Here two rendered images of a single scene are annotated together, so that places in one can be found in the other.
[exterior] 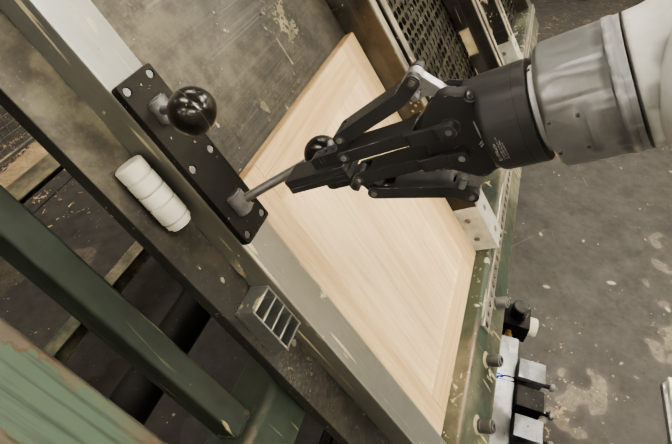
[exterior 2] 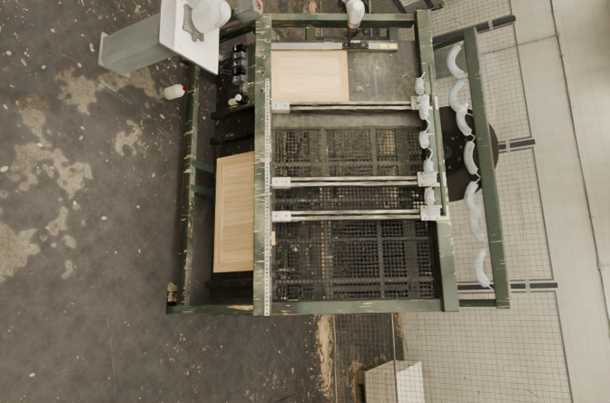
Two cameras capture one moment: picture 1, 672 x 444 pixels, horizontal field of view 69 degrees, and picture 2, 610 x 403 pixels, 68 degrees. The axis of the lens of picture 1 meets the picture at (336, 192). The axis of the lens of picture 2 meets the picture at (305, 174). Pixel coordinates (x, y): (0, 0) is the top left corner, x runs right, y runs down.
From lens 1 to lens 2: 346 cm
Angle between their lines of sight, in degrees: 69
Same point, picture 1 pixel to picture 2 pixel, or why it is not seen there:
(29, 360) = not seen: hidden behind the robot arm
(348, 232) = (321, 65)
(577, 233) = (118, 258)
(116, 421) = (343, 18)
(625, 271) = (93, 230)
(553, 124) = not seen: hidden behind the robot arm
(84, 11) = (377, 47)
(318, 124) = (341, 75)
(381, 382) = (301, 45)
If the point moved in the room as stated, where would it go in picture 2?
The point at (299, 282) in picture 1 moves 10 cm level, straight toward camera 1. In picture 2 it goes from (329, 46) to (327, 33)
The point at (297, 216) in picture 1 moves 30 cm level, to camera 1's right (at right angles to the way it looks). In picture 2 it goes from (334, 58) to (316, 54)
